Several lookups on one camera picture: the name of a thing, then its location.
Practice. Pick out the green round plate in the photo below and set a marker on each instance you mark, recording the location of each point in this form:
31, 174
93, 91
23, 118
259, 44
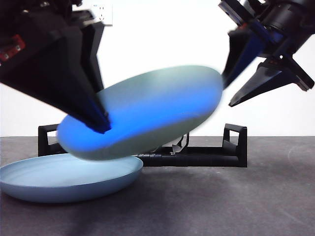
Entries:
157, 108

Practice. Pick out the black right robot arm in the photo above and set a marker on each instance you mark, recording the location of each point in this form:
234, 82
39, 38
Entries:
290, 19

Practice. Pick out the white wall socket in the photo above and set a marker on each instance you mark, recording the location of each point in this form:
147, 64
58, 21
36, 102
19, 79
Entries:
108, 14

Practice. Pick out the blue round plate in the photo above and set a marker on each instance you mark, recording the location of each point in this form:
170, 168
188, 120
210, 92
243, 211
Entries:
61, 182

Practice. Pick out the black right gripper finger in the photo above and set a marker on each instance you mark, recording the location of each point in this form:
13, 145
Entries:
263, 78
243, 49

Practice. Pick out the black plate rack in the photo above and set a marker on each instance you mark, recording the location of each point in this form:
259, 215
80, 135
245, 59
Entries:
209, 159

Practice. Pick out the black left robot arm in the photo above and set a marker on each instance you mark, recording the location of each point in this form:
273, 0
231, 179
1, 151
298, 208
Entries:
37, 14

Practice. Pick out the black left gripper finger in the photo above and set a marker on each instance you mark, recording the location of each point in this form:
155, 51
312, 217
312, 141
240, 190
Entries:
92, 54
56, 78

